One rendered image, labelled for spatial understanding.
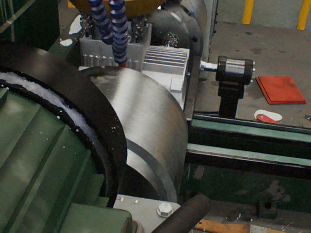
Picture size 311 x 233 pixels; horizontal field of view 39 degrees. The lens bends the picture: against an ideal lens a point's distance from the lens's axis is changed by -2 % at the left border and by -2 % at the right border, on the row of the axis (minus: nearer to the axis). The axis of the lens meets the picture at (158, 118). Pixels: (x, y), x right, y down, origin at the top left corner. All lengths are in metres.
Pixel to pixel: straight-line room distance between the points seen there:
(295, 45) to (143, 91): 1.12
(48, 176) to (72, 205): 0.02
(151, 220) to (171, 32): 0.63
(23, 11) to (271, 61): 0.94
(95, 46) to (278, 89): 0.72
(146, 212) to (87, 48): 0.45
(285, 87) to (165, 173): 0.87
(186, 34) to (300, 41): 0.81
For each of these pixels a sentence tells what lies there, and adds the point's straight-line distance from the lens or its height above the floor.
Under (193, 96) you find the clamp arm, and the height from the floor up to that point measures 1.03.
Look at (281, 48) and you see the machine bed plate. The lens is 1.68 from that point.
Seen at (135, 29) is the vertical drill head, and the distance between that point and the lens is 0.81.
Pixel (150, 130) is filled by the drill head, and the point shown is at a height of 1.14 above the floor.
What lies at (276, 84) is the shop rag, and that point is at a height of 0.81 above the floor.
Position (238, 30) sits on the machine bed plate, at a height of 0.80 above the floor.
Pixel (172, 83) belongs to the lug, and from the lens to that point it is 0.82.
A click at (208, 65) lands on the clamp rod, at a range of 1.02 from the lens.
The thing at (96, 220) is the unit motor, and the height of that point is 1.32.
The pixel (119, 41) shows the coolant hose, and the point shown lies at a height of 1.22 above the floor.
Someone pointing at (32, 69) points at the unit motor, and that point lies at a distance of 0.31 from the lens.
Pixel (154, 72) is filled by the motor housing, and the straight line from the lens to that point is 0.85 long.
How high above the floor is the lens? 1.51
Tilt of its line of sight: 36 degrees down
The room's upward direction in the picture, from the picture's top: 4 degrees clockwise
